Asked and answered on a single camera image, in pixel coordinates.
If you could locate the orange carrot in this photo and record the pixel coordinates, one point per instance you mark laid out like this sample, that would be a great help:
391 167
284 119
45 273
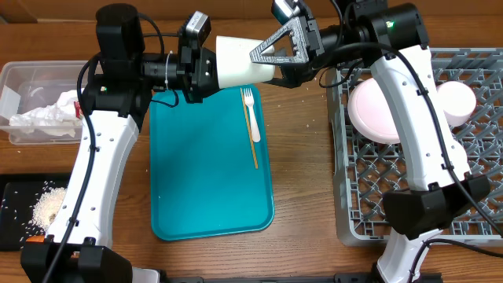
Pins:
37 238

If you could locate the clear plastic bin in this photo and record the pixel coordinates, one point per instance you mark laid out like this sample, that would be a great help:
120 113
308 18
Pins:
26 85

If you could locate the large pink plate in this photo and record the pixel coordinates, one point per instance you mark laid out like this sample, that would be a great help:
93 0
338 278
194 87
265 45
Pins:
370 115

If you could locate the nuts and rice pile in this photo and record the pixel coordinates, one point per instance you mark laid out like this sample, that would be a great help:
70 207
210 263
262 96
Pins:
45 210

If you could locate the teal plastic tray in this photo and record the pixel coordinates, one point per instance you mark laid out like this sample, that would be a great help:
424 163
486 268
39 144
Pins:
207 177

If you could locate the pale green cup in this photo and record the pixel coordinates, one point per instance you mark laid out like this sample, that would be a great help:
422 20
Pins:
234 66

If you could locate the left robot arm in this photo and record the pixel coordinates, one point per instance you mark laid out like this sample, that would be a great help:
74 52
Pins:
115 89

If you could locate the black tray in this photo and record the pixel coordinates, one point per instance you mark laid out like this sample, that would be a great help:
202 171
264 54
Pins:
19 195

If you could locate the white bowl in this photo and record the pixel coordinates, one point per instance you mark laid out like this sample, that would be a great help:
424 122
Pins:
459 159

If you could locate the white napkin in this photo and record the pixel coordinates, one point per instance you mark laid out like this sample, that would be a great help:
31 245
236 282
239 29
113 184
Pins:
57 119

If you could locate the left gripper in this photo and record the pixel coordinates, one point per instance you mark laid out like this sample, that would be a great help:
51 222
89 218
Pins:
200 68

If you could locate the grey dishwasher rack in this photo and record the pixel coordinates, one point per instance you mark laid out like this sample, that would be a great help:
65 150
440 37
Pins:
365 170

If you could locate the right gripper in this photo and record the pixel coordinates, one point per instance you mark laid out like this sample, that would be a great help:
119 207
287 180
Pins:
315 53

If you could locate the red snack wrapper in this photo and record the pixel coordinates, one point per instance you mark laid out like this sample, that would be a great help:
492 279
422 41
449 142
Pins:
78 110

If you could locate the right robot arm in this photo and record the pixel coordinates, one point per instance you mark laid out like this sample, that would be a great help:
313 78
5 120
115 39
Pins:
393 43

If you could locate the pink bowl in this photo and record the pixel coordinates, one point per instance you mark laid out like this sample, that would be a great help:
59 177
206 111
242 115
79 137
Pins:
458 101

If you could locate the white plastic fork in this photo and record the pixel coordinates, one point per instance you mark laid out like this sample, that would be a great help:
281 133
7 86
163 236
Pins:
250 102

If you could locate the wooden chopstick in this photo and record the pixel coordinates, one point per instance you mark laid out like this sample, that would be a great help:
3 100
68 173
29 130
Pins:
249 130

